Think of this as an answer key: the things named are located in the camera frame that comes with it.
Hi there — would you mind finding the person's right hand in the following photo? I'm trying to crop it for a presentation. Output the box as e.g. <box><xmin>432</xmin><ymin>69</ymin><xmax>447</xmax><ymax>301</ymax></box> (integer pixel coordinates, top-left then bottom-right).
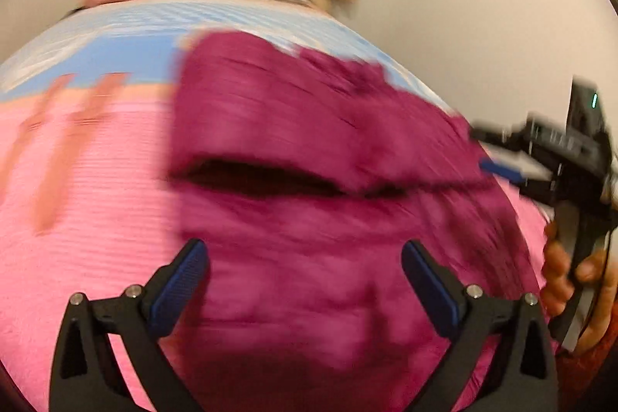
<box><xmin>540</xmin><ymin>222</ymin><xmax>617</xmax><ymax>356</ymax></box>

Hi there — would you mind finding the magenta quilted puffer jacket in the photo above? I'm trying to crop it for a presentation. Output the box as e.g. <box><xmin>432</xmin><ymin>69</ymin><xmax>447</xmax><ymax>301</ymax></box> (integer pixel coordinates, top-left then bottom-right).
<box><xmin>168</xmin><ymin>32</ymin><xmax>537</xmax><ymax>411</ymax></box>

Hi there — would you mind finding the pink and blue bedspread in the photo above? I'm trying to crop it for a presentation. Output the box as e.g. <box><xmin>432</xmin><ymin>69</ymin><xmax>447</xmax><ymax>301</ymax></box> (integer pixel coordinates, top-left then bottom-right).
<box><xmin>1</xmin><ymin>0</ymin><xmax>543</xmax><ymax>411</ymax></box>

